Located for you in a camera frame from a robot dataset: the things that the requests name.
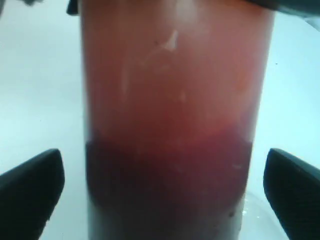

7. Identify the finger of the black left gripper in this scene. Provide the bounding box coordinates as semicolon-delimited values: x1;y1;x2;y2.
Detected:
66;0;80;15
246;0;320;19

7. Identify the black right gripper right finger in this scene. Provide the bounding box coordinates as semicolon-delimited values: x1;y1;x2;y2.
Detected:
263;148;320;240

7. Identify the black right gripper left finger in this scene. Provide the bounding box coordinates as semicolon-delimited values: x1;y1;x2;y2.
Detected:
0;149;65;240

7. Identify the red sauce bottle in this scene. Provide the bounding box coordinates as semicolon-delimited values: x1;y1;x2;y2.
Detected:
78;0;275;240

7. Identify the white rectangular tray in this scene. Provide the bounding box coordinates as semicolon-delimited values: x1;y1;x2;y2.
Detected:
240;14;320;240

